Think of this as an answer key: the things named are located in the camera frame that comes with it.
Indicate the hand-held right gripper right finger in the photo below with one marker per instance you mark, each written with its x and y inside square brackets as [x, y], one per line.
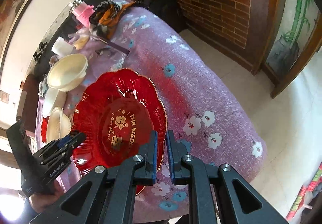
[170, 153]

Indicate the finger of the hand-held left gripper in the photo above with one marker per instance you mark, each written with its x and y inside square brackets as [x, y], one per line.
[64, 142]
[76, 142]

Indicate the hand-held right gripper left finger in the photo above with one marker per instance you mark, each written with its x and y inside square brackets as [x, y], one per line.
[154, 149]

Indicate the cream plastic bowl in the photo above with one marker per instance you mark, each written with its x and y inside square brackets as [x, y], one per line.
[58, 125]
[68, 73]

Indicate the white foam bowl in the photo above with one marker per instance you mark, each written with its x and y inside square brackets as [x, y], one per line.
[52, 102]

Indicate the large red glass plate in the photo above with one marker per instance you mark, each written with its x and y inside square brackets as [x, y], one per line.
[100, 103]

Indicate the person's left hand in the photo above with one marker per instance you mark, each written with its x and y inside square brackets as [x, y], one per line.
[50, 201]

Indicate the brown armchair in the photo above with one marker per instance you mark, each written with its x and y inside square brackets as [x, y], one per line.
[29, 103]

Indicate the purple floral tablecloth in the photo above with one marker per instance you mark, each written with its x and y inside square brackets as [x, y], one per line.
[201, 88]

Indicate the black clamp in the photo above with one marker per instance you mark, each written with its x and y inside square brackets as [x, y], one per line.
[37, 57]

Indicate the clear plastic bag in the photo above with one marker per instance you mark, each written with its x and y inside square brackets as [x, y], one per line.
[113, 59]

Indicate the white plastic jar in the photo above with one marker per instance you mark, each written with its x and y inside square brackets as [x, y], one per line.
[61, 46]

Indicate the bagged yellow food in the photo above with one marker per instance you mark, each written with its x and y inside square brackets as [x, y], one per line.
[80, 42]

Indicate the pink bottle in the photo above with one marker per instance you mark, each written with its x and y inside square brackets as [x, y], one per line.
[83, 13]

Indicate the framed painting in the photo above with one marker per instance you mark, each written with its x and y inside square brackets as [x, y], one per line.
[12, 12]

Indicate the patterned red green mat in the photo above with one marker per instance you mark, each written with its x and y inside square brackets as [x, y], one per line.
[308, 188]

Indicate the brick pattern wooden cabinet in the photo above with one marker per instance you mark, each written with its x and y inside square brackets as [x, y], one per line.
[213, 0]

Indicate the bamboo painted door panel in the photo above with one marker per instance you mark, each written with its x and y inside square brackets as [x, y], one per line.
[294, 37]

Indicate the wall plaque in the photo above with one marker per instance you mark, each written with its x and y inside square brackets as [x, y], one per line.
[4, 96]

